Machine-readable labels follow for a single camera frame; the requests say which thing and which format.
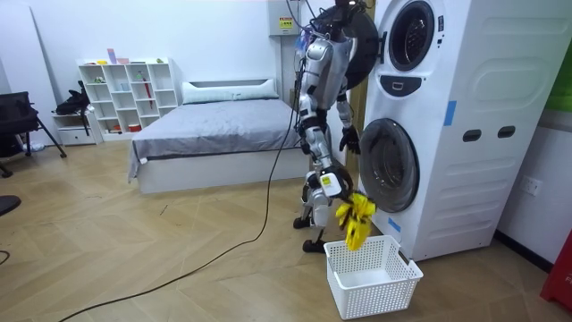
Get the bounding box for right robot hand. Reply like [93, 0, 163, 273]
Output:
[318, 165, 355, 201]

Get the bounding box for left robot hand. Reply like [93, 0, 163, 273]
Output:
[338, 125, 362, 156]

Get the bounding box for yellow cloth garment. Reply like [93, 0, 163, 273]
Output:
[334, 191, 378, 252]

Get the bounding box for robot legs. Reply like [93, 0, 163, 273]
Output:
[292, 168, 343, 255]

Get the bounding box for brown wooden door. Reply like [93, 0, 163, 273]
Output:
[347, 0, 377, 176]

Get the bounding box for robot body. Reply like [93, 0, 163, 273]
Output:
[298, 0, 366, 135]

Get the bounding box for black round washer door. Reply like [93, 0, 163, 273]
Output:
[315, 4, 388, 91]

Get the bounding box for white stacked washing machines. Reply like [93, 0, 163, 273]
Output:
[357, 0, 572, 263]

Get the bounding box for white plastic laundry basket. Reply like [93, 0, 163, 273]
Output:
[323, 234, 425, 321]

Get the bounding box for grey bed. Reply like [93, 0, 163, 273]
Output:
[127, 78, 315, 196]

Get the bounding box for light grey pillow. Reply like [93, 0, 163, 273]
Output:
[180, 79, 281, 106]

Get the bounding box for white cube shelf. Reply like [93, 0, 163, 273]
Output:
[76, 56, 181, 142]

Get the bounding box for red fire equipment cabinet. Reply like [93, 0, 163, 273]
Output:
[539, 229, 572, 314]

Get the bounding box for low white cabinet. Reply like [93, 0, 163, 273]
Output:
[52, 110, 105, 147]

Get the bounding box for black bag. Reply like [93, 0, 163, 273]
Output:
[55, 80, 93, 117]

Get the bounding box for black folding chair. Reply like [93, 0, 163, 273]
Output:
[0, 90, 69, 180]

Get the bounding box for black round stool seat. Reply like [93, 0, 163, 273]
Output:
[0, 194, 22, 218]

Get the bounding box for black floor cable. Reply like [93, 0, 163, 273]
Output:
[56, 56, 310, 322]

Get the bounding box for cable bundle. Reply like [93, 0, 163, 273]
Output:
[284, 0, 324, 54]

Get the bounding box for grey wall electrical box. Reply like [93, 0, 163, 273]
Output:
[267, 0, 302, 38]

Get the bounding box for white wall socket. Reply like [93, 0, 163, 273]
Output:
[518, 174, 543, 198]

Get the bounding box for green wall poster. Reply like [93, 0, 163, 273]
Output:
[544, 37, 572, 114]

